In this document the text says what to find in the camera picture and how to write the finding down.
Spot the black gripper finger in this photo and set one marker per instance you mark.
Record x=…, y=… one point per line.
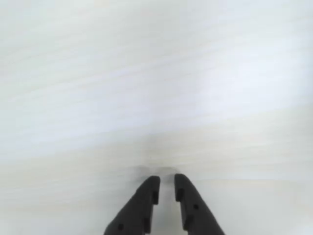
x=193, y=203
x=137, y=208

